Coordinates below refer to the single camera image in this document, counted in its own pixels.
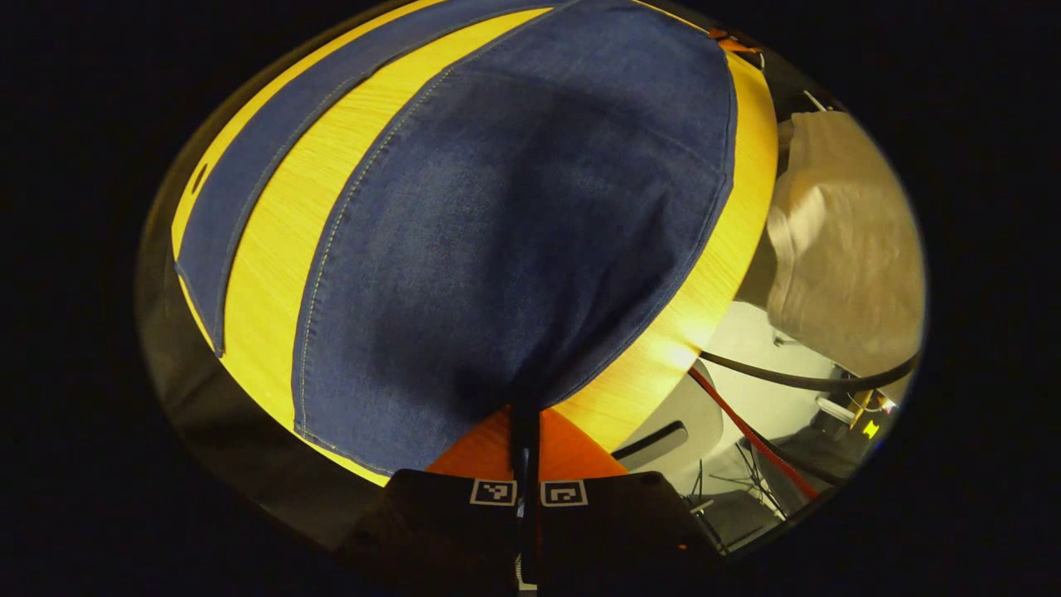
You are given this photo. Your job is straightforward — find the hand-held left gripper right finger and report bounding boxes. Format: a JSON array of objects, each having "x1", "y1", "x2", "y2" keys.
[{"x1": 529, "y1": 406, "x2": 724, "y2": 591}]

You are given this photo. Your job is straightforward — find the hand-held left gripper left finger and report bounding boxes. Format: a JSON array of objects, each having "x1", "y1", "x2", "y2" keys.
[{"x1": 338, "y1": 405, "x2": 526, "y2": 591}]

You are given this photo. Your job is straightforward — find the blue denim jeans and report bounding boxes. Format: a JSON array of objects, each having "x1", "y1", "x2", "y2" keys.
[{"x1": 174, "y1": 0, "x2": 739, "y2": 478}]

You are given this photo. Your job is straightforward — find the white plastic chair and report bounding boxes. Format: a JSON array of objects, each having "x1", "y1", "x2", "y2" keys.
[{"x1": 612, "y1": 358, "x2": 726, "y2": 478}]

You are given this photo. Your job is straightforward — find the beige fabric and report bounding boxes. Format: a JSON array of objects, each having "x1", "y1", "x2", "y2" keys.
[{"x1": 767, "y1": 110, "x2": 927, "y2": 378}]

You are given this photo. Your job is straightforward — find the red cable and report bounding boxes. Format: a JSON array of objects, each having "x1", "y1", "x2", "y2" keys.
[{"x1": 686, "y1": 366, "x2": 821, "y2": 501}]

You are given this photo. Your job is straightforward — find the black cable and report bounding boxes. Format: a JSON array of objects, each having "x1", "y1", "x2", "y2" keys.
[{"x1": 699, "y1": 350, "x2": 923, "y2": 394}]

